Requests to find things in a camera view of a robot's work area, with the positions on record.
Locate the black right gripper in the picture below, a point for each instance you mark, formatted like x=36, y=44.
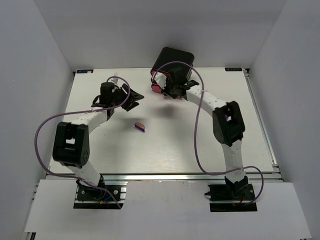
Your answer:
x=167, y=86

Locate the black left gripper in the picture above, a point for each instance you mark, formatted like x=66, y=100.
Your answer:
x=127, y=97

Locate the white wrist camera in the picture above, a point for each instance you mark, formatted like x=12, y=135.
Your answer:
x=114, y=80
x=160, y=80

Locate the pink drawer with black knob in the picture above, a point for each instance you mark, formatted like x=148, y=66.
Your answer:
x=154, y=73

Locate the aluminium front rail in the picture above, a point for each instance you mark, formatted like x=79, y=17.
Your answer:
x=268, y=177

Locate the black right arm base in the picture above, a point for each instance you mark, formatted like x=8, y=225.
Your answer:
x=231, y=197

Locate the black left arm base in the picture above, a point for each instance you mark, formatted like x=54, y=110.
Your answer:
x=88, y=198

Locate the blue label left corner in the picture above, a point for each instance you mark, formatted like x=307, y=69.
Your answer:
x=84, y=71

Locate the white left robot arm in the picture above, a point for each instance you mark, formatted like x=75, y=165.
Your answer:
x=72, y=139

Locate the black drawer cabinet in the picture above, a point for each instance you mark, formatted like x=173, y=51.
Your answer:
x=169, y=54

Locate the purple curved butterfly lego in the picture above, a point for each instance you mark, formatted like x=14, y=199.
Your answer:
x=139, y=126

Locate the purple butterfly lego brick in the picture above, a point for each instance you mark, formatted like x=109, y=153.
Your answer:
x=228, y=118

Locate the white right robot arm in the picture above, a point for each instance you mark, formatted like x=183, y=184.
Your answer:
x=227, y=124

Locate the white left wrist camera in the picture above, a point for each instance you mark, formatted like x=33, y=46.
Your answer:
x=114, y=80

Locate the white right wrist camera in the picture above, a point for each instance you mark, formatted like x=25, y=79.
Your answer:
x=160, y=80

